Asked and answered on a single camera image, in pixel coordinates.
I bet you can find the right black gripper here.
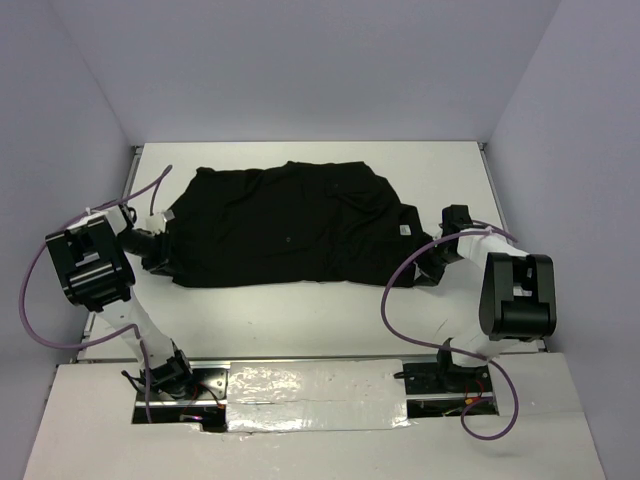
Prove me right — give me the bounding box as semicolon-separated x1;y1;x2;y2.
398;232;463;287

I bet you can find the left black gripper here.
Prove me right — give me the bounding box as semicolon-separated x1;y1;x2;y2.
117;229;186;279

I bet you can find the black long sleeve shirt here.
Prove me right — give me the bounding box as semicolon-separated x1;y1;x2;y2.
167;162;432;288

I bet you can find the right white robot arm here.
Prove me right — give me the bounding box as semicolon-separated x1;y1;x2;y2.
395;205;557;395

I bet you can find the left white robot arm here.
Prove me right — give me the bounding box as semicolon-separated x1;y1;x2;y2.
45;205;196;399

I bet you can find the glossy white tape sheet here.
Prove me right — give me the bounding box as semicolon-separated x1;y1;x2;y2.
226;359;410;433

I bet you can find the white front board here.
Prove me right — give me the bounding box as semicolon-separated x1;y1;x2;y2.
25;353;604;479

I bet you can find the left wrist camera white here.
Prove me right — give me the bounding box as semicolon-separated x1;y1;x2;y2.
145;210;175;235

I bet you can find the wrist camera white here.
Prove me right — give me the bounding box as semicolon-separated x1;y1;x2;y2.
145;210;175;235
440;205;474;236

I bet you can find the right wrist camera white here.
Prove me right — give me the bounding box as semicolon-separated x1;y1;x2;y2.
440;205;474;236

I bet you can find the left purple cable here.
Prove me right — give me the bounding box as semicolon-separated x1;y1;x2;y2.
18;165;174;424

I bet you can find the purple cable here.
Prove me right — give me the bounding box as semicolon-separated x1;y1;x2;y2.
380;219;521;441
18;165;174;424

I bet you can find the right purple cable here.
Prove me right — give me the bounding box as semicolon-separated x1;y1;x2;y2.
380;219;521;441

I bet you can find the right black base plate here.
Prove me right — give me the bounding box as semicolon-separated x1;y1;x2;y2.
394;362;492;395

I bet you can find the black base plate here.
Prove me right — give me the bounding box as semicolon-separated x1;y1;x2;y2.
150;368;228;401
394;362;492;395

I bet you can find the aluminium table edge rail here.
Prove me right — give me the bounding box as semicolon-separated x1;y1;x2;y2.
477;142;548;355

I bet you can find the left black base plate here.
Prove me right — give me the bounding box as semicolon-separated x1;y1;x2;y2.
150;368;228;401

